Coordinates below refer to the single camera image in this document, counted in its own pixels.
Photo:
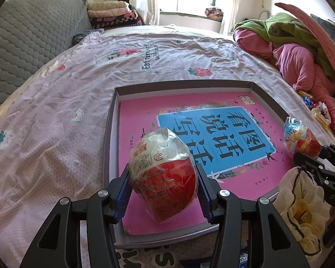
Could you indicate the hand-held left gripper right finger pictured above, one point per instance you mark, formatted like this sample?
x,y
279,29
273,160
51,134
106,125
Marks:
x,y
202,199

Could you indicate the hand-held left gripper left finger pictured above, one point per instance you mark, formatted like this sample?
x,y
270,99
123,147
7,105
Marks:
x,y
122,196

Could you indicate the red white toy egg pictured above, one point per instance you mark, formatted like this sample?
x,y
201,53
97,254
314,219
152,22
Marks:
x,y
301,139
162,178

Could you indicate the cream cloth scrunchie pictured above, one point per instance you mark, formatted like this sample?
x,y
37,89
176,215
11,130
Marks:
x,y
298,217

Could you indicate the shallow grey cardboard box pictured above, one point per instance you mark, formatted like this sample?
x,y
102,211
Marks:
x,y
115,145

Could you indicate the pink blue picture book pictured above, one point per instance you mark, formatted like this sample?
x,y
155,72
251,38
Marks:
x,y
212,134

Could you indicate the pink printed bed sheet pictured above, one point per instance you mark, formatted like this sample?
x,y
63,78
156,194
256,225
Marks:
x,y
58,145

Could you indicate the red pink quilt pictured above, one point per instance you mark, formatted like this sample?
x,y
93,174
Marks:
x,y
323,44

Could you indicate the dark grey cushion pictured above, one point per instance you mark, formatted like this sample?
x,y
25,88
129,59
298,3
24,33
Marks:
x,y
330,28

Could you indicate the green garment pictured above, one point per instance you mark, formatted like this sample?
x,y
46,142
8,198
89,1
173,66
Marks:
x,y
290,30

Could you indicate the dark blue patterned cloth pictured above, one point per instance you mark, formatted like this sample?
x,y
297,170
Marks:
x,y
86,37

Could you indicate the dark checkered folded blanket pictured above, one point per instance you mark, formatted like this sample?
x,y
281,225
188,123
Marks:
x,y
114,22

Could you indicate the white curtain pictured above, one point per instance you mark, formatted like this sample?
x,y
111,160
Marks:
x,y
145,0
241,0

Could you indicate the floral cloth bundle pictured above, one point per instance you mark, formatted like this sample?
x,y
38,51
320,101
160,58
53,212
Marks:
x,y
213,13

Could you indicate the grey quilted headboard cover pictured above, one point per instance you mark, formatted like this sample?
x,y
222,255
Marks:
x,y
30,39

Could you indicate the pink folded blanket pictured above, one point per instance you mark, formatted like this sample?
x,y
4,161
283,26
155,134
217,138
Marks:
x,y
109,12

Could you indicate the cream folded blanket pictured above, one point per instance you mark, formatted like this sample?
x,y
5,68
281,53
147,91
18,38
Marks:
x,y
107,5

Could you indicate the black garment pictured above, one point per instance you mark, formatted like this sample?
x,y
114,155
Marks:
x,y
128,4

